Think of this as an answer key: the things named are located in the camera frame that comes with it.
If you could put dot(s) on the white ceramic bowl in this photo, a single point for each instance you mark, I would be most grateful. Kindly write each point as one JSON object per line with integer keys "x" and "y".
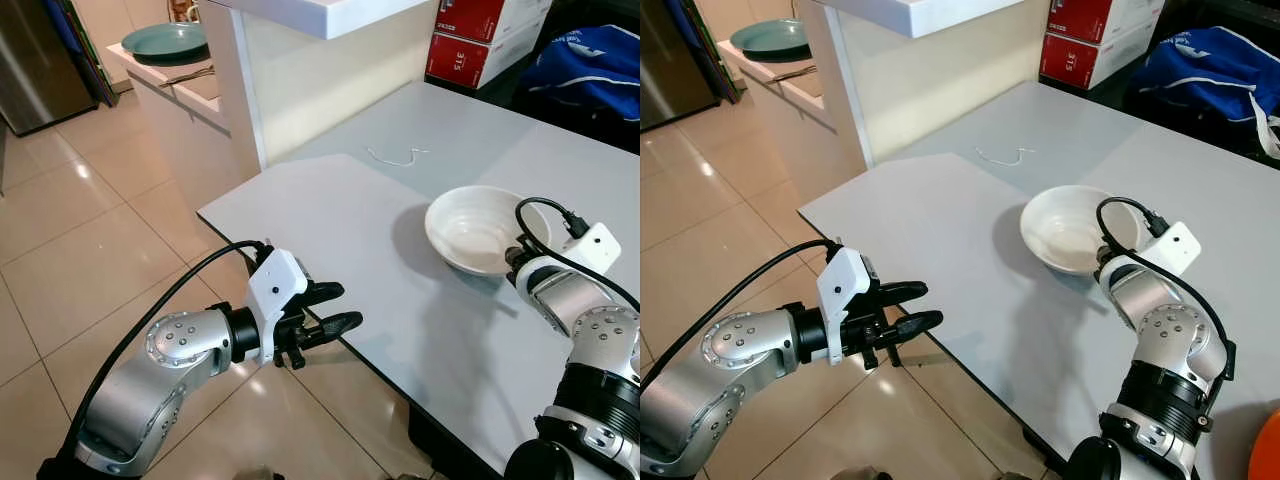
{"x": 470, "y": 235}
{"x": 1065, "y": 230}

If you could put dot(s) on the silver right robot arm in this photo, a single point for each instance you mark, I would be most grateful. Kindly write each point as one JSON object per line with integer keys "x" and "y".
{"x": 1170, "y": 340}
{"x": 590, "y": 340}

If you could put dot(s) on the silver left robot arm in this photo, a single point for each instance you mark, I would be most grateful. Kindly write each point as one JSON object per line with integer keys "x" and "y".
{"x": 130, "y": 400}
{"x": 700, "y": 400}

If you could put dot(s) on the white low kitchen cabinet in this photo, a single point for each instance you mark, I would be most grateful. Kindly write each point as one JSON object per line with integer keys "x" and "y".
{"x": 790, "y": 130}
{"x": 185, "y": 130}

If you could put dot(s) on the white raised bar counter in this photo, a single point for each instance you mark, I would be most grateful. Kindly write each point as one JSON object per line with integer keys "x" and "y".
{"x": 930, "y": 80}
{"x": 330, "y": 80}

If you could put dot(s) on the brown wooden utensil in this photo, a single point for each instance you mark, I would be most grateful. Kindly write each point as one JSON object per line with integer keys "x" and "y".
{"x": 795, "y": 73}
{"x": 190, "y": 75}

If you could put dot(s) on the red white cardboard box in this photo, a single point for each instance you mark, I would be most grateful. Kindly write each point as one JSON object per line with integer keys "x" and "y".
{"x": 1080, "y": 62}
{"x": 1095, "y": 15}
{"x": 465, "y": 62}
{"x": 480, "y": 15}

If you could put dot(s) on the teal round plate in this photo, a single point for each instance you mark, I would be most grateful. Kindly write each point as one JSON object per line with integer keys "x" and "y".
{"x": 165, "y": 42}
{"x": 770, "y": 38}

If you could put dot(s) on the dark leaning board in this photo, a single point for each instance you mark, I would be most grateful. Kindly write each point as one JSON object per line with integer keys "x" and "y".
{"x": 85, "y": 50}
{"x": 710, "y": 50}

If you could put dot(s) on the stainless steel fridge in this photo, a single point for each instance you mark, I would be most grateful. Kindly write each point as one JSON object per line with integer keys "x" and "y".
{"x": 35, "y": 70}
{"x": 660, "y": 70}

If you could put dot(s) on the blue fabric bag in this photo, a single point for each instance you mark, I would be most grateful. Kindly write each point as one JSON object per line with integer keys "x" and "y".
{"x": 1210, "y": 70}
{"x": 590, "y": 70}

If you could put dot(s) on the orange round object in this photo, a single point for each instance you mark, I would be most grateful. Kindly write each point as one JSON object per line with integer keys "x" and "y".
{"x": 1268, "y": 450}

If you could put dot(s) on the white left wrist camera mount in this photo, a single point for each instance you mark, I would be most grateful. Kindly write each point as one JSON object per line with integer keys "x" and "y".
{"x": 275, "y": 285}
{"x": 845, "y": 290}

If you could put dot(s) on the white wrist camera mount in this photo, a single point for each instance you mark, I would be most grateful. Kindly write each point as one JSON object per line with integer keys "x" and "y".
{"x": 1175, "y": 250}
{"x": 597, "y": 248}
{"x": 275, "y": 285}
{"x": 845, "y": 290}

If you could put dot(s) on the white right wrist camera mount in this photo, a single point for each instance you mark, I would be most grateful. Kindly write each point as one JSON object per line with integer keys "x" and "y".
{"x": 597, "y": 248}
{"x": 1175, "y": 250}

